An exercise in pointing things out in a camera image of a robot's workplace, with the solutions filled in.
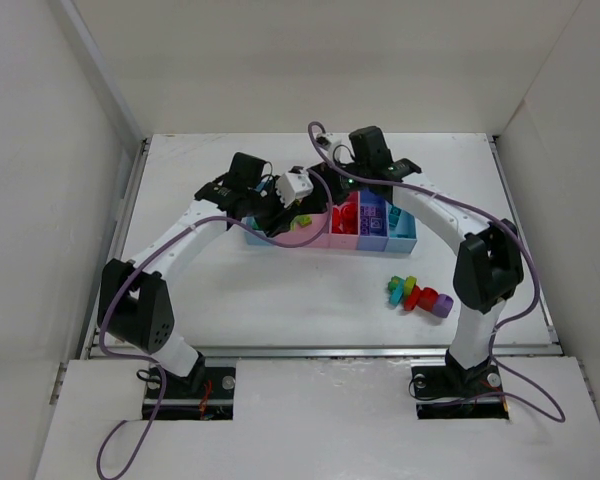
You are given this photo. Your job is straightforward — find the lime green lego brick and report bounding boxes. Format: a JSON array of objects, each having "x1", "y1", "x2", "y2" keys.
[{"x1": 291, "y1": 215, "x2": 313, "y2": 230}]

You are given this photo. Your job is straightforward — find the multicolour lego chain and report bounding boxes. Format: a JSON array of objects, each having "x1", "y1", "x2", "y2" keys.
[{"x1": 385, "y1": 274, "x2": 454, "y2": 321}]

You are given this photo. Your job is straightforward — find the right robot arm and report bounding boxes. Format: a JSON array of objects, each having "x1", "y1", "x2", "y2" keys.
[{"x1": 308, "y1": 121, "x2": 524, "y2": 390}]

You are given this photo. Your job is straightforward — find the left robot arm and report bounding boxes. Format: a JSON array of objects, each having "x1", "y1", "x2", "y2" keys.
[{"x1": 98, "y1": 153, "x2": 313, "y2": 390}]

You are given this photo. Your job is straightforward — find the purple legos in bin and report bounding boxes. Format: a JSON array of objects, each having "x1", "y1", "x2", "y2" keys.
[{"x1": 359, "y1": 203, "x2": 387, "y2": 237}]

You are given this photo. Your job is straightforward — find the red legos in bin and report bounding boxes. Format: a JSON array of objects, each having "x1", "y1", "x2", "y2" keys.
[{"x1": 331, "y1": 201, "x2": 358, "y2": 235}]

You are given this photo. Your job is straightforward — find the teal legos in bin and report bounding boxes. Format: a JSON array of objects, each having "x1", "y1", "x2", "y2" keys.
[{"x1": 387, "y1": 206, "x2": 405, "y2": 230}]

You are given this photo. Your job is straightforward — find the left light blue bin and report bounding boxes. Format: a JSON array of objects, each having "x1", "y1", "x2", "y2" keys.
[{"x1": 243, "y1": 217, "x2": 274, "y2": 247}]

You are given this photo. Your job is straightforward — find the purple blue bin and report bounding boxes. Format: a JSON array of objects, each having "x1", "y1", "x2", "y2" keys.
[{"x1": 356, "y1": 190, "x2": 389, "y2": 252}]

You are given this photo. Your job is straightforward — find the large pink bin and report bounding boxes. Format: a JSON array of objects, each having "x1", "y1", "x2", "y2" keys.
[{"x1": 274, "y1": 213, "x2": 331, "y2": 248}]

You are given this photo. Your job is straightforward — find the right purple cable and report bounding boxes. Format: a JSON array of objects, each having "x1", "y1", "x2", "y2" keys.
[{"x1": 307, "y1": 121, "x2": 567, "y2": 425}]

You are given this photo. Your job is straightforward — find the purple cable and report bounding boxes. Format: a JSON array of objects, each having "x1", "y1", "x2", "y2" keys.
[
  {"x1": 95, "y1": 167, "x2": 334, "y2": 480},
  {"x1": 307, "y1": 121, "x2": 567, "y2": 425}
]

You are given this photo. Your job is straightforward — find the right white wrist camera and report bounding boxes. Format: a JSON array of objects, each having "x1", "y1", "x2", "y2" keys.
[{"x1": 313, "y1": 132, "x2": 346, "y2": 163}]

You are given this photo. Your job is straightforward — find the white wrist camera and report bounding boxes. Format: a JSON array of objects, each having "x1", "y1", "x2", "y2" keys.
[
  {"x1": 313, "y1": 132, "x2": 346, "y2": 163},
  {"x1": 275, "y1": 167, "x2": 314, "y2": 208}
]

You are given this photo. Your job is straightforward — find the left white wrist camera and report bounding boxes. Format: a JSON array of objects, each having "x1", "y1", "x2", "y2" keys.
[{"x1": 275, "y1": 167, "x2": 314, "y2": 208}]

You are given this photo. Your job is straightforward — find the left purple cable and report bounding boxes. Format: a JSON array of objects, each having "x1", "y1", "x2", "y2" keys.
[{"x1": 95, "y1": 167, "x2": 334, "y2": 480}]

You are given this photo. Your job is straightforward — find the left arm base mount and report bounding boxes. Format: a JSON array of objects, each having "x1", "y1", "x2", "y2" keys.
[{"x1": 155, "y1": 366, "x2": 237, "y2": 421}]

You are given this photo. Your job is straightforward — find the aluminium rail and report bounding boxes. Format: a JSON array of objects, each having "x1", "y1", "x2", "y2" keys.
[{"x1": 87, "y1": 344, "x2": 564, "y2": 362}]

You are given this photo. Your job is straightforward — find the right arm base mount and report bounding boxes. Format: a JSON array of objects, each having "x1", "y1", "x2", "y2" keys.
[{"x1": 409, "y1": 365, "x2": 509, "y2": 420}]

